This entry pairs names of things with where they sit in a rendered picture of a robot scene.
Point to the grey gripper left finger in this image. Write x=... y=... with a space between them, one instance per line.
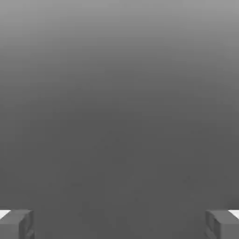
x=13 y=224

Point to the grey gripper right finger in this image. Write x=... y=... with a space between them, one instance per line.
x=224 y=225

